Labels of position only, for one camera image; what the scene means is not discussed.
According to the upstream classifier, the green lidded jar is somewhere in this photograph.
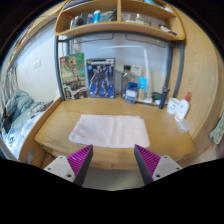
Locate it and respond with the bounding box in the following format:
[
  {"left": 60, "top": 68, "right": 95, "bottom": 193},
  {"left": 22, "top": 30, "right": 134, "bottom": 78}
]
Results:
[{"left": 151, "top": 91, "right": 163, "bottom": 101}]

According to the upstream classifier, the small blue box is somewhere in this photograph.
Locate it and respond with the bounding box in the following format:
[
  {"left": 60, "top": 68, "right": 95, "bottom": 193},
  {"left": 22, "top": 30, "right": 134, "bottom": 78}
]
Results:
[{"left": 125, "top": 81, "right": 139, "bottom": 104}]

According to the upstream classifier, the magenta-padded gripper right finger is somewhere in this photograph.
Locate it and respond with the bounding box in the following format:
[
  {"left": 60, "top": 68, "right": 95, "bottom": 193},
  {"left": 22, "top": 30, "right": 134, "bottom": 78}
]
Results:
[{"left": 133, "top": 144, "right": 184, "bottom": 186}]

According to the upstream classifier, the white wall switch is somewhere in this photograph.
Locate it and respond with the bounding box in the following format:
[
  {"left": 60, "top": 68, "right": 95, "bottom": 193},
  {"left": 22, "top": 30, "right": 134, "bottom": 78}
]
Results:
[{"left": 32, "top": 59, "right": 43, "bottom": 69}]

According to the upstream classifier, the clear plastic container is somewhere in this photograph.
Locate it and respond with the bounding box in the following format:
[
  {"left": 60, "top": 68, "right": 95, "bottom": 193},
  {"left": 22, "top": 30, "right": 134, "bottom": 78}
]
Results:
[{"left": 176, "top": 118, "right": 192, "bottom": 134}]

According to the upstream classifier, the green tree figure toy box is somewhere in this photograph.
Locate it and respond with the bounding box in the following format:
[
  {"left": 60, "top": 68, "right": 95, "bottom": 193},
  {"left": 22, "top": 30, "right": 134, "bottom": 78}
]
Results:
[{"left": 59, "top": 52, "right": 88, "bottom": 101}]

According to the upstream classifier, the wooden shelf unit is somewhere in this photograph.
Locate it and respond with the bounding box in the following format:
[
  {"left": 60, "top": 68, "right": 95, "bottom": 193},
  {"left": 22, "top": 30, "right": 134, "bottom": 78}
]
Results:
[{"left": 53, "top": 0, "right": 186, "bottom": 42}]

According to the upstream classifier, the white bottle with red cap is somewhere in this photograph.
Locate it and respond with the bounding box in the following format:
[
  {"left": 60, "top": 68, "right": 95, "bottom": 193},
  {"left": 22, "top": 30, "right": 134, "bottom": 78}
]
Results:
[{"left": 174, "top": 92, "right": 192, "bottom": 122}]

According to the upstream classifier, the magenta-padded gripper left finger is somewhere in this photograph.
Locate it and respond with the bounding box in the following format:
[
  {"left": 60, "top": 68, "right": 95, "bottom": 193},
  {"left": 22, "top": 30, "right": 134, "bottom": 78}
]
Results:
[{"left": 43, "top": 144, "right": 94, "bottom": 187}]

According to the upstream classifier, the pale pink towel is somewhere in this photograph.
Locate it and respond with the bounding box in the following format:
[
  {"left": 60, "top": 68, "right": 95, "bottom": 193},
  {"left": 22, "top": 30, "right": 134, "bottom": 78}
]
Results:
[{"left": 68, "top": 114, "right": 151, "bottom": 149}]

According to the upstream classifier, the blue robot model kit box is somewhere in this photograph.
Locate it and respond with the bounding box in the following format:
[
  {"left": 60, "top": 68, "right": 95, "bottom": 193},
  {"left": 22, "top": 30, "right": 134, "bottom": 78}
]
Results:
[{"left": 85, "top": 57, "right": 116, "bottom": 99}]

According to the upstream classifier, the bed with teal bedding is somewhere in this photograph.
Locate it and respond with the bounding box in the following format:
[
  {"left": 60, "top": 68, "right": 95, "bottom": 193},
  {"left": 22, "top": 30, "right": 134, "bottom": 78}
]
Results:
[{"left": 0, "top": 89, "right": 54, "bottom": 158}]

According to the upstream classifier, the clear bottle with dark cap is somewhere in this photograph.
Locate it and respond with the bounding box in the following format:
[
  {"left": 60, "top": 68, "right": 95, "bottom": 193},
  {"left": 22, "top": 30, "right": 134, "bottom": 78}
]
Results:
[{"left": 121, "top": 65, "right": 132, "bottom": 99}]

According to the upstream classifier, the black cylindrical bottle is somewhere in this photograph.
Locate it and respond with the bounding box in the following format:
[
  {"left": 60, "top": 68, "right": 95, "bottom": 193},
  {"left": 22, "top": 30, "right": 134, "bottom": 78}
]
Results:
[{"left": 158, "top": 86, "right": 171, "bottom": 110}]

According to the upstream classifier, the patterned hanging cloth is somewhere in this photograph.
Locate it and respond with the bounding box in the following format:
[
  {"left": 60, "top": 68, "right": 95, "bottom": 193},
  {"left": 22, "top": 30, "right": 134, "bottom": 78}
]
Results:
[{"left": 209, "top": 113, "right": 224, "bottom": 145}]

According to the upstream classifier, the white mug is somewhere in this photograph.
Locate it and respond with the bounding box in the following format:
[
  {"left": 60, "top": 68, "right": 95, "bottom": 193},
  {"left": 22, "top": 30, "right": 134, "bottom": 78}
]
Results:
[{"left": 166, "top": 97, "right": 181, "bottom": 116}]

